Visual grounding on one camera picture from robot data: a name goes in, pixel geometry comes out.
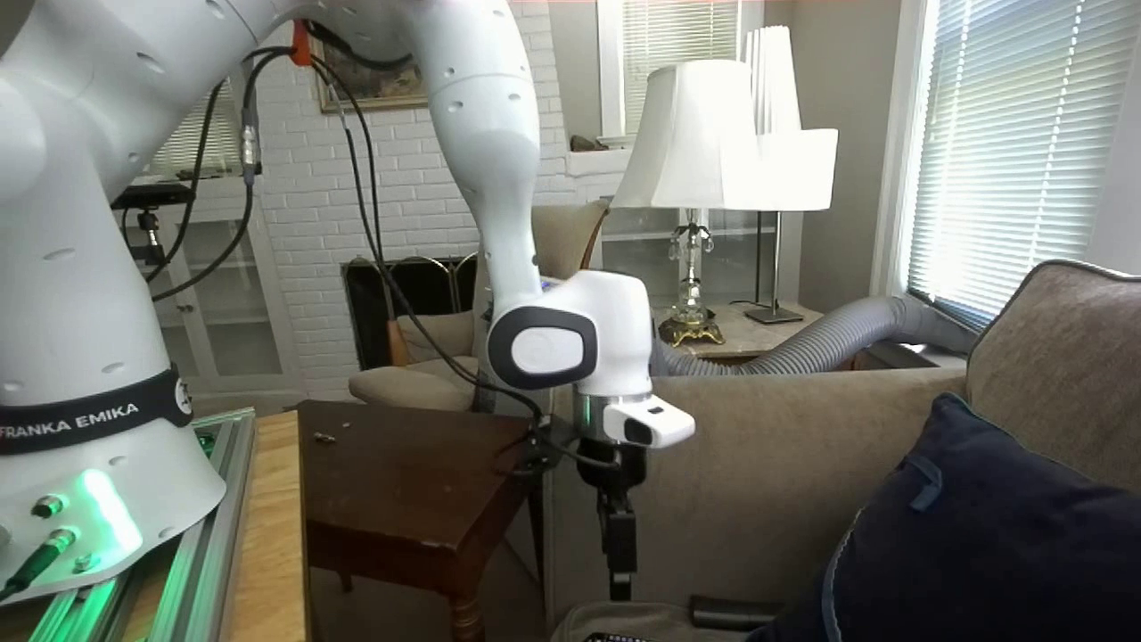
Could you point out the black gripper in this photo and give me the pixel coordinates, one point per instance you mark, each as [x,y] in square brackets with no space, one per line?
[611,463]

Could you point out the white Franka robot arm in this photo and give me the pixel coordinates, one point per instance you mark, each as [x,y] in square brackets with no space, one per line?
[74,308]

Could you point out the beige fabric sofa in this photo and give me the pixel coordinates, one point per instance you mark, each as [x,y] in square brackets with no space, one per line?
[772,476]

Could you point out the small black flat device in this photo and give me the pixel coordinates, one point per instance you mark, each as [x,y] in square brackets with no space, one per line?
[730,611]

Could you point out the dark wooden side table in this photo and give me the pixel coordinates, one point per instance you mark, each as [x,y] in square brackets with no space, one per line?
[405,501]

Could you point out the wooden lamp end table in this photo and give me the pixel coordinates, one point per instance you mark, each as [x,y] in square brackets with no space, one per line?
[744,332]

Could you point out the beige armchair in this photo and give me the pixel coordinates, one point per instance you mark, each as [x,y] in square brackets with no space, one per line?
[414,379]

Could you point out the small metal bit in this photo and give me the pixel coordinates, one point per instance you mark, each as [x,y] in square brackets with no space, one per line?
[324,437]

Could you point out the black fireplace screen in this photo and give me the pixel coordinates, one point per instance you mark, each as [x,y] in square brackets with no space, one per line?
[414,298]

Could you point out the light wooden robot table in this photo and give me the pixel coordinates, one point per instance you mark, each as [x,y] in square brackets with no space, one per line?
[271,536]

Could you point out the navy blue pillow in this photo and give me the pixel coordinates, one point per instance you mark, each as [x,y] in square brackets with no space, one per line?
[986,546]

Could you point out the table lamp white shade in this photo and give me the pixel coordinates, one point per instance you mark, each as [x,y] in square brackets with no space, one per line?
[681,142]

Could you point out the slim lamp white shade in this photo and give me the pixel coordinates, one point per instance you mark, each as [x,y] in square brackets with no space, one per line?
[797,155]

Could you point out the white glass door cabinet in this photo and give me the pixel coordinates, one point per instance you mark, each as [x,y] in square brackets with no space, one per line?
[225,298]

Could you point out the framed painting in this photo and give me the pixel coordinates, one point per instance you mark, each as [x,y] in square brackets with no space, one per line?
[397,89]

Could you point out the white window blinds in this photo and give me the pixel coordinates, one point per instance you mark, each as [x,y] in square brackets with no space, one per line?
[1020,142]

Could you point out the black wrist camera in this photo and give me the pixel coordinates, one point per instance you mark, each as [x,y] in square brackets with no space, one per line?
[552,453]

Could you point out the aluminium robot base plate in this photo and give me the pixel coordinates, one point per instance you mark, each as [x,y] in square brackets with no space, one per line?
[217,512]

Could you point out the black camera on tripod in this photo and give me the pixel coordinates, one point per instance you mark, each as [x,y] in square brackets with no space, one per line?
[149,197]

